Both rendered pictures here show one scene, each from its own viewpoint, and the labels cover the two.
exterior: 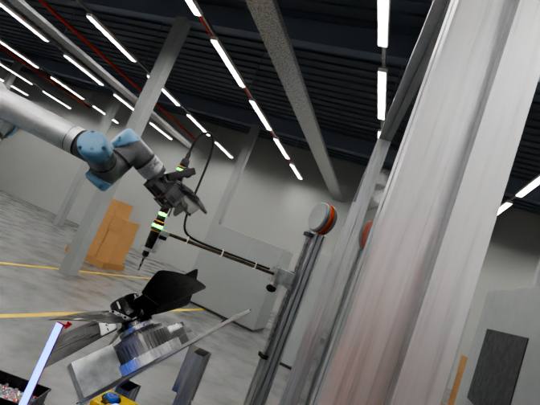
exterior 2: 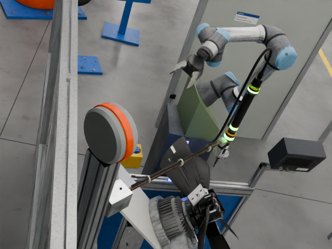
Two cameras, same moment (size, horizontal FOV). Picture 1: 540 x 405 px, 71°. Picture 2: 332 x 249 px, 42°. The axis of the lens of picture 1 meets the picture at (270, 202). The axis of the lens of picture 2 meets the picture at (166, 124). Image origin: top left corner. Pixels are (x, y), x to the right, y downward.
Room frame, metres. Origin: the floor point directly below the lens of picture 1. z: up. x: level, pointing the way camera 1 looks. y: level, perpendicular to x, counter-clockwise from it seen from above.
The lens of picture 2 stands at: (2.63, -0.62, 2.64)
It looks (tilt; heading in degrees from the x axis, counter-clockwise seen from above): 38 degrees down; 147
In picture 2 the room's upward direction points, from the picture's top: 21 degrees clockwise
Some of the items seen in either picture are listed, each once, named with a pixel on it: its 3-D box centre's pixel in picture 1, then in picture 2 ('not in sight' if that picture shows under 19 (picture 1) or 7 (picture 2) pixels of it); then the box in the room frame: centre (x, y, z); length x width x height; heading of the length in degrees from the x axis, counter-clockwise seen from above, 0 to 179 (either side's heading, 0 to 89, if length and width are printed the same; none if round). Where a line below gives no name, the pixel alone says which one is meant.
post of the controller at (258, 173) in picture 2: not in sight; (257, 175); (1.32, 0.98, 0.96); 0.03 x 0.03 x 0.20; 79
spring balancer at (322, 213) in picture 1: (322, 218); (110, 133); (1.86, -0.27, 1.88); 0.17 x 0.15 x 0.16; 169
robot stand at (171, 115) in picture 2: not in sight; (168, 174); (0.88, 0.69, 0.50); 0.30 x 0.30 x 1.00; 72
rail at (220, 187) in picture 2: not in sight; (183, 185); (1.23, 0.56, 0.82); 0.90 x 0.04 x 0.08; 79
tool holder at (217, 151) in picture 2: (153, 239); (223, 145); (1.57, 0.38, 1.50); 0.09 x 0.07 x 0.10; 114
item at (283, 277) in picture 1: (282, 277); (112, 198); (1.82, -0.18, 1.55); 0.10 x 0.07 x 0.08; 114
